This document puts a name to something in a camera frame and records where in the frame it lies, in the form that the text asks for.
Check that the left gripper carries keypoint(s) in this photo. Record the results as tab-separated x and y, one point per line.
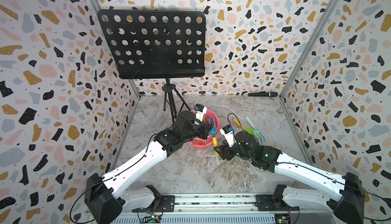
205	129

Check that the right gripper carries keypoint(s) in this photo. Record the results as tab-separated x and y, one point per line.
223	148

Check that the teal fork yellow handle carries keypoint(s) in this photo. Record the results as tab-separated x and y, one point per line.
212	133

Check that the teal rake yellow handle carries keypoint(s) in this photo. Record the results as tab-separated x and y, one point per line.
210	120

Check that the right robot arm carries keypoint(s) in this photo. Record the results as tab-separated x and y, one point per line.
342	195

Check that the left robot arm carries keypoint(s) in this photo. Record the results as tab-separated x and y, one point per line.
104	196

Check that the pink plastic bucket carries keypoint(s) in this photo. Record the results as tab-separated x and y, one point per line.
200	143

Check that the light blue toy rake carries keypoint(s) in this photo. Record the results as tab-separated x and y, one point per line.
257	133

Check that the black microphone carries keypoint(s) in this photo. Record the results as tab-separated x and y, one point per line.
263	94

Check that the right circuit board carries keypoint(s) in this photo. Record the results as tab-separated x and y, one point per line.
282	219

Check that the circuit board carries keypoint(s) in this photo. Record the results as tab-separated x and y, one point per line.
282	219
151	219

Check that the black perforated music stand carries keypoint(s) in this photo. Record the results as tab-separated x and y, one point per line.
156	44

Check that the left circuit board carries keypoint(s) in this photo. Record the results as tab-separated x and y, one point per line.
151	219

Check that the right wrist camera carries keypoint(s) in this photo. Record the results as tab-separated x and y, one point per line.
227	132

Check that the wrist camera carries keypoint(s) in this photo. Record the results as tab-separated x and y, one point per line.
227	132
200	112

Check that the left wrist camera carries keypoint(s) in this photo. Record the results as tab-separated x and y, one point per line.
200	112

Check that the green trowel yellow handle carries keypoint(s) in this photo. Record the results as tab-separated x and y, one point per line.
244	128

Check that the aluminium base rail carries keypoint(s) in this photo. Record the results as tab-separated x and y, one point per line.
232	208

